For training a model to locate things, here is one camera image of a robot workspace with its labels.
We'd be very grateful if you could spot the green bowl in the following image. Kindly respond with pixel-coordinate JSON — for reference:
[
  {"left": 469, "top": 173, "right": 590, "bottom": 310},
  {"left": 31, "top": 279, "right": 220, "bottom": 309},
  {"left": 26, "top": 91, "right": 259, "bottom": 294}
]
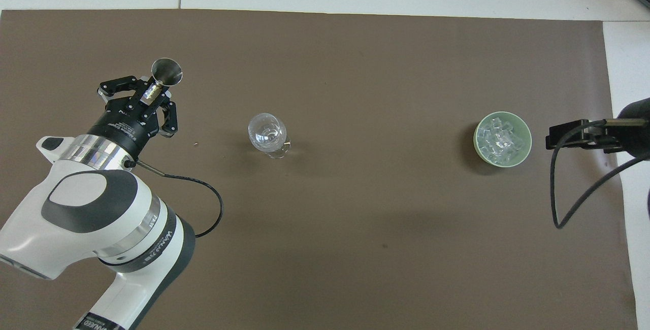
[{"left": 473, "top": 111, "right": 533, "bottom": 169}]

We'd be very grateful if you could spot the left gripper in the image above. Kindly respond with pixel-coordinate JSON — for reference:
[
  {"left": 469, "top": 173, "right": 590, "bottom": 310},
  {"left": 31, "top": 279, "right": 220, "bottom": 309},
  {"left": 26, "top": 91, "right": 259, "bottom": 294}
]
[{"left": 87, "top": 75, "right": 180, "bottom": 157}]

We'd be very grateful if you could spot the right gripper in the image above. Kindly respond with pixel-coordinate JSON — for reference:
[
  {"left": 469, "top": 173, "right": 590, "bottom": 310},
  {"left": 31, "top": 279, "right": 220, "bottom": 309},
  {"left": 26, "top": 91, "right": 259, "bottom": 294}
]
[{"left": 603, "top": 97, "right": 650, "bottom": 161}]

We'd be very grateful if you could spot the pile of clear ice cubes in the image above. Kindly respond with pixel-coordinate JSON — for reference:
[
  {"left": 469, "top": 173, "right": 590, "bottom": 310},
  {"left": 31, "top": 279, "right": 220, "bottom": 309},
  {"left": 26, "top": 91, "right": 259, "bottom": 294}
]
[{"left": 480, "top": 118, "right": 527, "bottom": 163}]

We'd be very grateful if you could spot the clear wine glass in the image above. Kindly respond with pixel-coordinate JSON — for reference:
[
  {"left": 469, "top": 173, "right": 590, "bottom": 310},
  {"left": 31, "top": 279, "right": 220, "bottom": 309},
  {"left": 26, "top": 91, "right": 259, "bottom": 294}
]
[{"left": 247, "top": 112, "right": 292, "bottom": 159}]

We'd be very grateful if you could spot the silver metal jigger cup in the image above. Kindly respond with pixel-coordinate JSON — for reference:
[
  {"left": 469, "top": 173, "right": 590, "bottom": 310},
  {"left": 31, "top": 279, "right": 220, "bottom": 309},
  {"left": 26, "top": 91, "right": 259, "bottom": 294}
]
[{"left": 143, "top": 58, "right": 184, "bottom": 104}]

